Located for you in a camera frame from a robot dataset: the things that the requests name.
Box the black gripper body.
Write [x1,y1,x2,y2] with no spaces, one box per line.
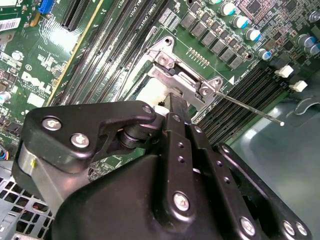
[51,152,241,240]

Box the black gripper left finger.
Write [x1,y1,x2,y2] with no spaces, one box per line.
[10,92,198,225]

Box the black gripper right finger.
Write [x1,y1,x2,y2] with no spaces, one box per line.
[187,123,315,240]

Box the thin wire locking lever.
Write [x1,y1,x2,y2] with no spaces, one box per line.
[116,25,157,99]
[213,89,286,126]

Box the silver CPU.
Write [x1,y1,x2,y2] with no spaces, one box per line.
[136,79,173,107]

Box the metal socket cover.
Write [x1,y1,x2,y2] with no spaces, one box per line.
[134,66,207,105]

